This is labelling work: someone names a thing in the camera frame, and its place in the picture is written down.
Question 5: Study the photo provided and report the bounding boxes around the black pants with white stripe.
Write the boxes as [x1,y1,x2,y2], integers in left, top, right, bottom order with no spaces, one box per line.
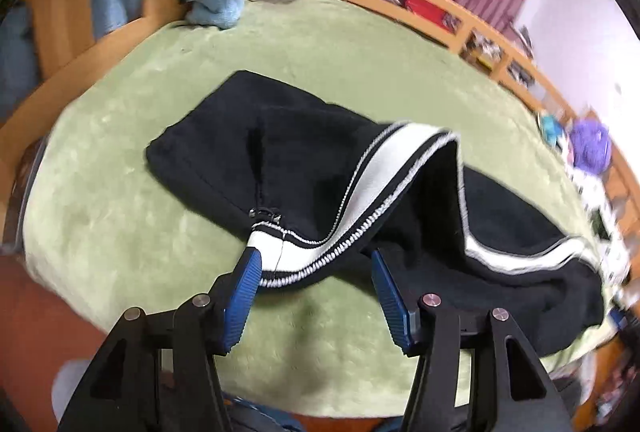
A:
[146,70,607,358]

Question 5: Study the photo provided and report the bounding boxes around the purple plush toy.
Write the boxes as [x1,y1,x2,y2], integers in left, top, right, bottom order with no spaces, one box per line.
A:
[570,118,614,174]

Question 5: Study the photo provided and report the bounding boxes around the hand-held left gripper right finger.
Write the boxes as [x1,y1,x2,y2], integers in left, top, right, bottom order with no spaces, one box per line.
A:
[370,249,576,432]

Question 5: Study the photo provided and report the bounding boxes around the white dotted pillow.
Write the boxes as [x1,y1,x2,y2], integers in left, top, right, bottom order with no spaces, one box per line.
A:
[565,162,632,285]

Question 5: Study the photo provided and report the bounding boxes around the green fleece blanket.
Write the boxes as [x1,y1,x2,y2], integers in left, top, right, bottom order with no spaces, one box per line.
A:
[22,0,621,418]

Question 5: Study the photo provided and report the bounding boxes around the teal patterned cushion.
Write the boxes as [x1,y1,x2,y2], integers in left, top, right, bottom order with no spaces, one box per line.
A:
[539,112,569,146]

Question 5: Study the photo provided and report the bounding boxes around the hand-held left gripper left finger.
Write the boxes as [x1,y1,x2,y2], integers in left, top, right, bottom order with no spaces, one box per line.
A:
[57,247,263,432]

